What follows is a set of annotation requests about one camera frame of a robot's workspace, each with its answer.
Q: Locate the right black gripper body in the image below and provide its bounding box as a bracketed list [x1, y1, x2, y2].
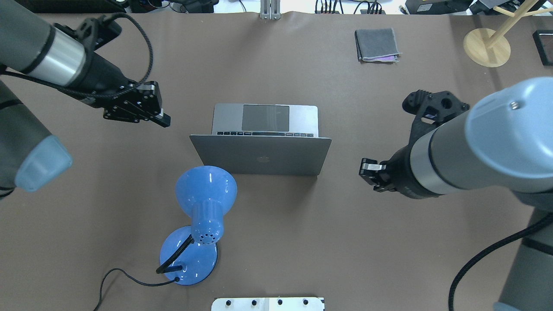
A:
[359, 160, 400, 193]

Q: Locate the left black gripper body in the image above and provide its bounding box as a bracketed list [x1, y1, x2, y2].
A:
[103, 81, 163, 124]

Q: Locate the grey laptop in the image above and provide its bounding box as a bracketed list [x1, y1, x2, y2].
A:
[190, 103, 332, 176]

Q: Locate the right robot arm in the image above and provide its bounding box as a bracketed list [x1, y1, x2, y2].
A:
[358, 76, 553, 311]

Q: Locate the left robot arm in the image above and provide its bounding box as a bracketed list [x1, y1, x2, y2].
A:
[0, 0, 171, 197]

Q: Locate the folded grey cloth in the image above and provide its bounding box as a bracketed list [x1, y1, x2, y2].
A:
[354, 28, 401, 63]

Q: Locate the black equipment on back bench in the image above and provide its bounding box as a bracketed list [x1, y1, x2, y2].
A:
[17, 0, 126, 14]

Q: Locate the blue desk lamp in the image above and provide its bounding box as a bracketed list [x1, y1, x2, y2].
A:
[156, 166, 237, 286]

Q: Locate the wooden stand with round base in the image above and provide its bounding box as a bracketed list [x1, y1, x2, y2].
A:
[463, 0, 553, 68]

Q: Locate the aluminium profile post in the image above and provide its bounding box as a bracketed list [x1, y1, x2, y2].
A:
[259, 0, 282, 20]

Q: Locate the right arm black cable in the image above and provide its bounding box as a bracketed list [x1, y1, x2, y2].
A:
[448, 212, 553, 311]

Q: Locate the black lamp power cable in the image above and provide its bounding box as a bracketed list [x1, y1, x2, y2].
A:
[93, 268, 181, 311]

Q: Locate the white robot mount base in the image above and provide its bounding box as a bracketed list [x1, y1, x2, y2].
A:
[211, 297, 326, 311]

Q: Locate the black frame object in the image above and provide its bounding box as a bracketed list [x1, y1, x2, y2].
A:
[532, 30, 553, 66]

